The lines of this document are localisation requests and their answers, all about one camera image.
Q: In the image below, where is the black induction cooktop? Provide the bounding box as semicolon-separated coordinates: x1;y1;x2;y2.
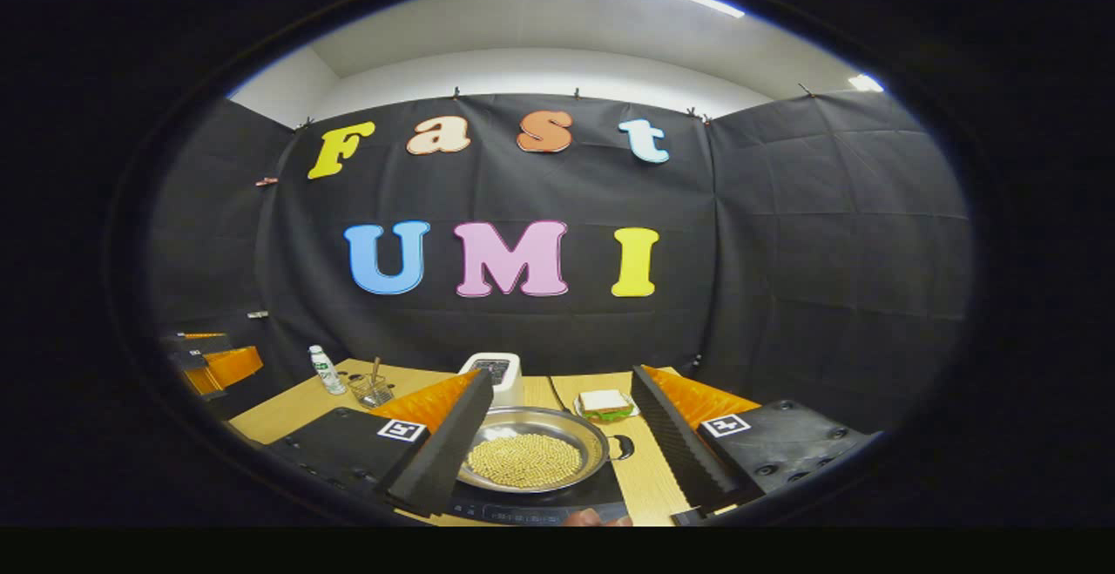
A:
444;469;630;527

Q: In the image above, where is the long ceiling light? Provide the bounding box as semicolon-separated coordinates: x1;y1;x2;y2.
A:
672;0;747;20

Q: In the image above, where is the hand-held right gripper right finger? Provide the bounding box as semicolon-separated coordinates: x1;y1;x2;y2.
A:
631;365;876;514

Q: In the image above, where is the white plastic bottle green label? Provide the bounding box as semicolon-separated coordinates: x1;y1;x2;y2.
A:
308;345;348;395

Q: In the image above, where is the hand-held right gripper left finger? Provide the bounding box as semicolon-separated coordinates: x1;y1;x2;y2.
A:
266;368;495;519

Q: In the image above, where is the pile of soybeans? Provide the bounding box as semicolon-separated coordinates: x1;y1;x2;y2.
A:
468;433;583;489

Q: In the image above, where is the small wire basket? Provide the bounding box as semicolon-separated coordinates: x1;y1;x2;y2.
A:
348;371;395;409

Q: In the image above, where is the sandwich with lettuce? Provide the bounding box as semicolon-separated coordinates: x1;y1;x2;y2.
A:
579;389;635;422

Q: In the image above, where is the stainless steel pot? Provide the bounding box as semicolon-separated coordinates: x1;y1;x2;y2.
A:
457;406;636;495

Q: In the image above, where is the white toaster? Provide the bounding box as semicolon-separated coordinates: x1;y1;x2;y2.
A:
459;352;525;409

